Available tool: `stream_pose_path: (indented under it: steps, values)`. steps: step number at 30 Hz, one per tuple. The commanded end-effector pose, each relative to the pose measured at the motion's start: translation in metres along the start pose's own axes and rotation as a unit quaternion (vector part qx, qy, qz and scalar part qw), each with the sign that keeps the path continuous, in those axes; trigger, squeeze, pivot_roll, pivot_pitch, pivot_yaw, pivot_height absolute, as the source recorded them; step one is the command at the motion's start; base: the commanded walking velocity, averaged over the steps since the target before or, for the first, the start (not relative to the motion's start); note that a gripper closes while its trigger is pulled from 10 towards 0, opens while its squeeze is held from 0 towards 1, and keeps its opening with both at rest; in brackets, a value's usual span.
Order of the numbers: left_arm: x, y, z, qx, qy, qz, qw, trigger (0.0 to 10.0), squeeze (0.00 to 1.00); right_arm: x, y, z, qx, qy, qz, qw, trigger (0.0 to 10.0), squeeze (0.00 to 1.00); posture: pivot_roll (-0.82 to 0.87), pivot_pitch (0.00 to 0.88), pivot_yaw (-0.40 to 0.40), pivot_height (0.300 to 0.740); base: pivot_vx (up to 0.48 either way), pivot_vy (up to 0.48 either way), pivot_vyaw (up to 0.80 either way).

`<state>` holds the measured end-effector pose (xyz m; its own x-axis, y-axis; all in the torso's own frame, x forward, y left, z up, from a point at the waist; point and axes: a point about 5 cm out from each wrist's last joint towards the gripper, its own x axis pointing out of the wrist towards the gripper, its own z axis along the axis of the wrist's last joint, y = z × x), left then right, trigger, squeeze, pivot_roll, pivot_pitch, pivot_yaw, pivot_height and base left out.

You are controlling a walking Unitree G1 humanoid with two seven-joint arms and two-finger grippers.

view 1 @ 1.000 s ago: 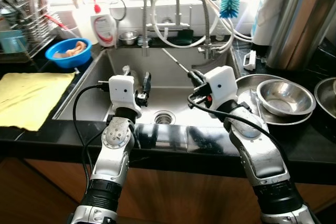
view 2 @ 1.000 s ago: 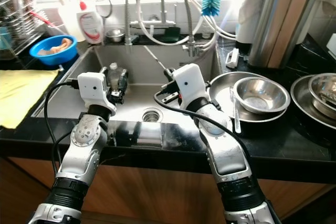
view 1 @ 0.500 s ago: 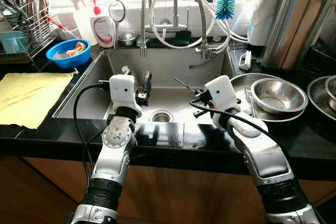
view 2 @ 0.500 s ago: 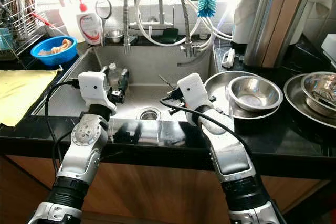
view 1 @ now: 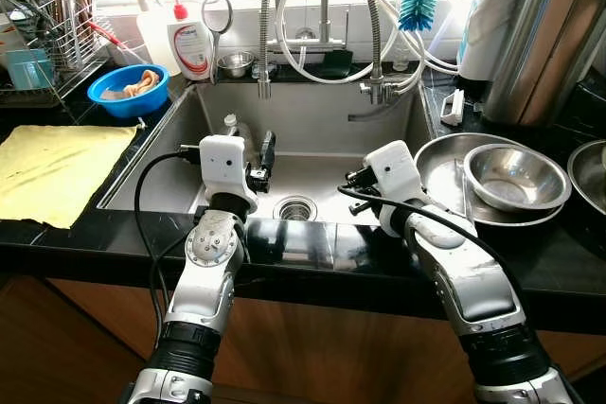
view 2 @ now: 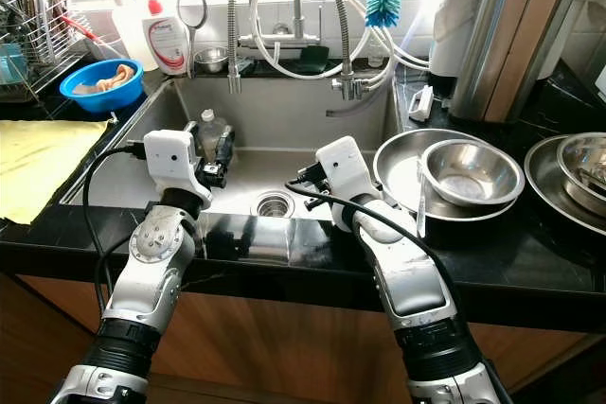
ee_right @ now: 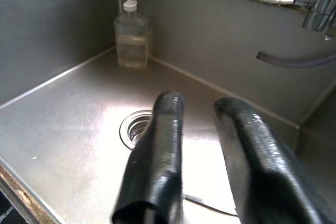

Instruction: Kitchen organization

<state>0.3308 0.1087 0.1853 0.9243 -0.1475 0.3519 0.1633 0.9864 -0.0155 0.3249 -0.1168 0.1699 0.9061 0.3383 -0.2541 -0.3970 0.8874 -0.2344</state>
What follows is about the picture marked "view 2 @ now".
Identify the clear plastic bottle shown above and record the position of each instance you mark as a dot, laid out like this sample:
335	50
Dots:
214	134

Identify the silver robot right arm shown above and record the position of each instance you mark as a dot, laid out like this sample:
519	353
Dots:
407	281

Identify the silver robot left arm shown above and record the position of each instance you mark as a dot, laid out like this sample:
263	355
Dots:
156	238

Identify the chrome kitchen faucet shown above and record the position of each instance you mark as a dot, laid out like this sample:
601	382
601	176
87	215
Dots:
296	2

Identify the white kitchen appliance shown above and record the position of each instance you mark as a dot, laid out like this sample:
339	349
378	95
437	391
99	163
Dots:
459	7

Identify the steel sink drain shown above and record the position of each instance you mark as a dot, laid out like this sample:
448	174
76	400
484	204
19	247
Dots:
275	203

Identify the stainless steel sink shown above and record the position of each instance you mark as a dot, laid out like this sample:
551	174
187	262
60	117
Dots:
284	115

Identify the large steel plate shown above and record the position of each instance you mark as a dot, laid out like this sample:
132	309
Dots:
398	167

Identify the small steel bowl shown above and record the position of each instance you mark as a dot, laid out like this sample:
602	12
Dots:
210	61

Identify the white soap bottle red pump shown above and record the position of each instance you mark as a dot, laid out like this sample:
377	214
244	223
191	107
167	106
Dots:
166	44

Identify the dark green sponge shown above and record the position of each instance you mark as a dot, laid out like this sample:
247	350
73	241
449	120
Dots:
310	59

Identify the small white plastic holder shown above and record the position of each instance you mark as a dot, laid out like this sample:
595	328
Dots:
420	103

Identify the beige scrub cloth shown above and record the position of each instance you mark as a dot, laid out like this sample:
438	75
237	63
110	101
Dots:
114	78

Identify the blue plastic bowl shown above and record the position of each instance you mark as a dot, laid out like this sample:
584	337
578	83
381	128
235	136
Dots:
99	103

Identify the metal mesh strainer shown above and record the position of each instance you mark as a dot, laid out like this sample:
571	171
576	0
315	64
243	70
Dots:
192	8

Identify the white spray bottle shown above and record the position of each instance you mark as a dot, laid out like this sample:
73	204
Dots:
128	30

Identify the steel mixing bowl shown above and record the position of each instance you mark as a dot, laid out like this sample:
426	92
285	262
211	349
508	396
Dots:
473	182

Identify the yellow dish cloth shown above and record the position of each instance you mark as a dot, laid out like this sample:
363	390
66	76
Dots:
47	167

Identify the wooden sink base cabinet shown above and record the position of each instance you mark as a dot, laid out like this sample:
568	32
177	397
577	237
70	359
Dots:
294	357

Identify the stainless steel utensil holder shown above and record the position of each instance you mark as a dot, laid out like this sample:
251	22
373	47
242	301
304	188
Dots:
511	44

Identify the wooden side base cabinet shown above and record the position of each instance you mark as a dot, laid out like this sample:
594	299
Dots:
38	347

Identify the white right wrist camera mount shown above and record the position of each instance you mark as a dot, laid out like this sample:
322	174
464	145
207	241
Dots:
344	172

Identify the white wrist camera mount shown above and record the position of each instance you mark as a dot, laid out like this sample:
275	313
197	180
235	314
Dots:
175	160
344	172

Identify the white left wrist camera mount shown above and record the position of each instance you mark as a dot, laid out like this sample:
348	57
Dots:
175	160

